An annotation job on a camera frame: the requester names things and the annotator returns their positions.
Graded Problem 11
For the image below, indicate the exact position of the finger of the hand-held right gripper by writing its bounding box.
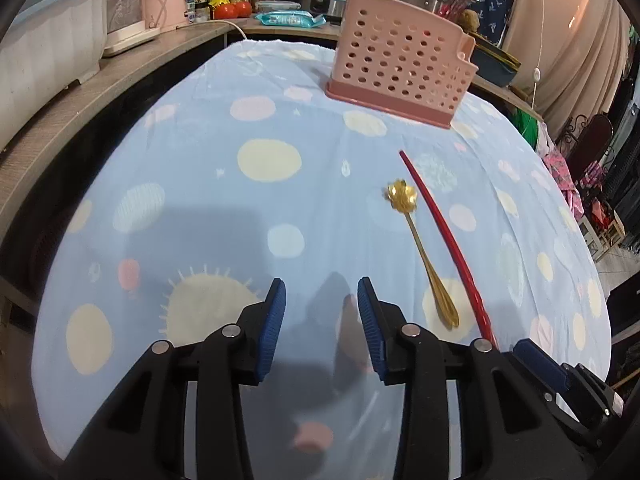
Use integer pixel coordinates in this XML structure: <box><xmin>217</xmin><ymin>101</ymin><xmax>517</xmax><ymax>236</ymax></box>
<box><xmin>507</xmin><ymin>337</ymin><xmax>626</xmax><ymax>453</ymax></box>

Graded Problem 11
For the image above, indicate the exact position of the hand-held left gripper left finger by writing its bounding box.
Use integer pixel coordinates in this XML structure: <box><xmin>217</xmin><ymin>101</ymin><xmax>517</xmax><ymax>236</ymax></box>
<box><xmin>65</xmin><ymin>277</ymin><xmax>288</xmax><ymax>480</ymax></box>

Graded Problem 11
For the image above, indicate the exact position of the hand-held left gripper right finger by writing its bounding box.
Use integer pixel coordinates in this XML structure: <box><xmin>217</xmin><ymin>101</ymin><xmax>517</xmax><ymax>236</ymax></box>
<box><xmin>356</xmin><ymin>276</ymin><xmax>591</xmax><ymax>480</ymax></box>

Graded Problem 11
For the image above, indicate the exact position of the plain red chopstick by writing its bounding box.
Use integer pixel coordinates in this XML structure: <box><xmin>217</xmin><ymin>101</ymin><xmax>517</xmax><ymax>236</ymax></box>
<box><xmin>398</xmin><ymin>149</ymin><xmax>501</xmax><ymax>351</ymax></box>

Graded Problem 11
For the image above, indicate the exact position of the gold flower spoon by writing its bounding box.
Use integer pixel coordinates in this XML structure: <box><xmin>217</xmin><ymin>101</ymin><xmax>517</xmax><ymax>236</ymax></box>
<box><xmin>382</xmin><ymin>177</ymin><xmax>461</xmax><ymax>331</ymax></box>

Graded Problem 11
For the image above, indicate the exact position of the pink perforated utensil basket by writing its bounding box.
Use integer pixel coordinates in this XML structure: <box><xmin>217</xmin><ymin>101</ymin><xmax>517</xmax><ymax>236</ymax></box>
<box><xmin>325</xmin><ymin>0</ymin><xmax>477</xmax><ymax>130</ymax></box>

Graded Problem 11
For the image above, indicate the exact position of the blue planet print tablecloth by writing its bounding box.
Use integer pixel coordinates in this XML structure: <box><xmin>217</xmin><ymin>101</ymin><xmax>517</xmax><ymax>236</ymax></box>
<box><xmin>32</xmin><ymin>40</ymin><xmax>613</xmax><ymax>480</ymax></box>

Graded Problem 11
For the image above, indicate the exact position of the pink floral cloth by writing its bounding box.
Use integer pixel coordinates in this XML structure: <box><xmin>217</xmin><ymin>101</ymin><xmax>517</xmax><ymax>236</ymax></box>
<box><xmin>542</xmin><ymin>150</ymin><xmax>588</xmax><ymax>221</ymax></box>

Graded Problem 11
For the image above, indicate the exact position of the green cloth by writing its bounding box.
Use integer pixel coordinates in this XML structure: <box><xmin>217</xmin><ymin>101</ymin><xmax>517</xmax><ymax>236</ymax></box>
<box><xmin>515</xmin><ymin>110</ymin><xmax>538</xmax><ymax>146</ymax></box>

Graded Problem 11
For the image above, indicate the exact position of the dark wooden chair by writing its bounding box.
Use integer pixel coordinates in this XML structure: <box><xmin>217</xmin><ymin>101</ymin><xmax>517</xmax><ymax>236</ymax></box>
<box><xmin>555</xmin><ymin>112</ymin><xmax>621</xmax><ymax>181</ymax></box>

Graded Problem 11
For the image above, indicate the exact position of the blue basin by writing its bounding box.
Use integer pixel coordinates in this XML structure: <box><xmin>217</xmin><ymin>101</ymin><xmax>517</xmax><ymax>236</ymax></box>
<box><xmin>472</xmin><ymin>42</ymin><xmax>523</xmax><ymax>87</ymax></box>

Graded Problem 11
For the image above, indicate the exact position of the blue wet wipes pack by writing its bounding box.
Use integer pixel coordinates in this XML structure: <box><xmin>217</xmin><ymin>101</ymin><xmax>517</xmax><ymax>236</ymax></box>
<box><xmin>256</xmin><ymin>10</ymin><xmax>327</xmax><ymax>28</ymax></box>

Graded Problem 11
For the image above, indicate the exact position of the beige curtain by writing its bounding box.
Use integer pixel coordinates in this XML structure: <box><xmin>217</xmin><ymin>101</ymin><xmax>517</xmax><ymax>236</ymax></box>
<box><xmin>500</xmin><ymin>0</ymin><xmax>636</xmax><ymax>136</ymax></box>

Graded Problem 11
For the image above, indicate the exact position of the white appliance clear window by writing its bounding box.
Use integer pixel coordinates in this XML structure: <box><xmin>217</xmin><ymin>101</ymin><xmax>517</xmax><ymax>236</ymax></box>
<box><xmin>102</xmin><ymin>0</ymin><xmax>162</xmax><ymax>58</ymax></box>

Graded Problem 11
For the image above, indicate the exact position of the translucent storage box blue lid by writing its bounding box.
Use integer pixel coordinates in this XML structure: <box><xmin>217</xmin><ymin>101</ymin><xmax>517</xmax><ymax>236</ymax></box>
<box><xmin>0</xmin><ymin>0</ymin><xmax>112</xmax><ymax>111</ymax></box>

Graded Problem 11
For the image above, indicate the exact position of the white cable with switch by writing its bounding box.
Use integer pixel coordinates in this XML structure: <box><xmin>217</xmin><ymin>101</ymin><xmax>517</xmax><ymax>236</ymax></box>
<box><xmin>527</xmin><ymin>0</ymin><xmax>548</xmax><ymax>108</ymax></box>

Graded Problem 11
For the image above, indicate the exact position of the white appliance power cable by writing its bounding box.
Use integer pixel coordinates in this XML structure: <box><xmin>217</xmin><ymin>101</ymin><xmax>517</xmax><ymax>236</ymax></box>
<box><xmin>190</xmin><ymin>17</ymin><xmax>248</xmax><ymax>41</ymax></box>

